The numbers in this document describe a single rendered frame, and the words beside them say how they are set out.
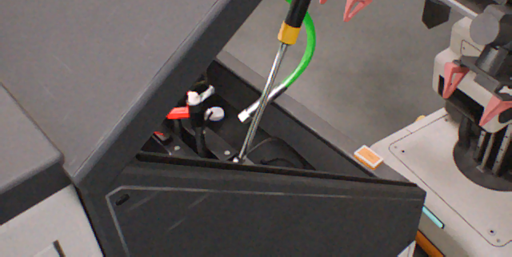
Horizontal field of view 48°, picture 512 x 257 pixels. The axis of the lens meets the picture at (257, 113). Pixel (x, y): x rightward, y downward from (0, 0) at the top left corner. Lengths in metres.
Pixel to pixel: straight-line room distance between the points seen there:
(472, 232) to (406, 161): 0.33
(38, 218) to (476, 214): 1.65
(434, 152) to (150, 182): 1.68
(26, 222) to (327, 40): 2.64
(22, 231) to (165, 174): 0.13
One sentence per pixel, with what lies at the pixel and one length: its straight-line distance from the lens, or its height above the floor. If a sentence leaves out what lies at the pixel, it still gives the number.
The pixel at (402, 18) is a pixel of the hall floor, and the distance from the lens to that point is 3.23.
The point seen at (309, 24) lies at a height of 1.29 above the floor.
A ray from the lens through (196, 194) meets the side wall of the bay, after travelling 0.57.
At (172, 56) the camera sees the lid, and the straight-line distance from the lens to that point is 0.43.
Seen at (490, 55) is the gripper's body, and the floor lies 1.12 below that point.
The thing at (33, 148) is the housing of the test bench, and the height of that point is 1.50.
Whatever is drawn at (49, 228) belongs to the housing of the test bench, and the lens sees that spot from 0.49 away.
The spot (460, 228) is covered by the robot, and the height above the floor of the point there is 0.27.
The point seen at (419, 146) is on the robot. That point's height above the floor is 0.28.
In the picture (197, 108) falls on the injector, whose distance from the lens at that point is 1.03.
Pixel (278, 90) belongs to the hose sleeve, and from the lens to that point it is 0.96.
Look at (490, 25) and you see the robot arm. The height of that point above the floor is 1.20.
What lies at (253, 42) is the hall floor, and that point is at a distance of 3.02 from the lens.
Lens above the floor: 1.81
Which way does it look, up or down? 44 degrees down
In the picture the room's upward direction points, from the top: 4 degrees counter-clockwise
